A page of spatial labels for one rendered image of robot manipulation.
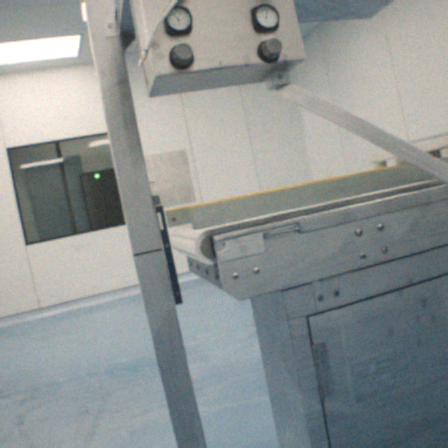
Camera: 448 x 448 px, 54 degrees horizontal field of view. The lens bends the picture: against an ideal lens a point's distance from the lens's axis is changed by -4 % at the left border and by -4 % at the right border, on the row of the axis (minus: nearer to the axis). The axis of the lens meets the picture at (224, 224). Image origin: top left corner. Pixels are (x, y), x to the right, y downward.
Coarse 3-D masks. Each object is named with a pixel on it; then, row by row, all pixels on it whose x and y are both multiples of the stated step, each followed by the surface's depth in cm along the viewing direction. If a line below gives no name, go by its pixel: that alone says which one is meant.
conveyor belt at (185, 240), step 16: (384, 192) 72; (400, 192) 73; (304, 208) 69; (320, 208) 69; (224, 224) 70; (240, 224) 66; (256, 224) 67; (176, 240) 81; (192, 240) 67; (192, 256) 69
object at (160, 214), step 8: (160, 208) 90; (160, 216) 89; (160, 224) 89; (160, 232) 90; (168, 232) 90; (168, 240) 90; (168, 248) 90; (168, 256) 90; (168, 264) 90; (168, 272) 90; (176, 280) 90; (176, 288) 90; (176, 296) 90; (176, 304) 90
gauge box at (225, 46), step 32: (160, 0) 58; (192, 0) 59; (224, 0) 60; (256, 0) 61; (288, 0) 63; (160, 32) 58; (192, 32) 59; (224, 32) 60; (256, 32) 61; (288, 32) 63; (160, 64) 58; (192, 64) 59; (224, 64) 60; (256, 64) 62; (288, 64) 64; (160, 96) 68
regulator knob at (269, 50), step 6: (264, 36) 62; (270, 36) 62; (264, 42) 60; (270, 42) 59; (276, 42) 60; (258, 48) 61; (264, 48) 60; (270, 48) 59; (276, 48) 60; (258, 54) 61; (264, 54) 61; (270, 54) 60; (276, 54) 60; (264, 60) 61; (270, 60) 62; (276, 60) 62
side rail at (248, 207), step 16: (352, 176) 69; (368, 176) 69; (384, 176) 70; (400, 176) 71; (416, 176) 72; (432, 176) 72; (272, 192) 65; (288, 192) 66; (304, 192) 67; (320, 192) 67; (336, 192) 68; (352, 192) 69; (368, 192) 69; (192, 208) 63; (208, 208) 63; (224, 208) 64; (240, 208) 64; (256, 208) 65; (272, 208) 65; (288, 208) 66; (192, 224) 63; (208, 224) 63
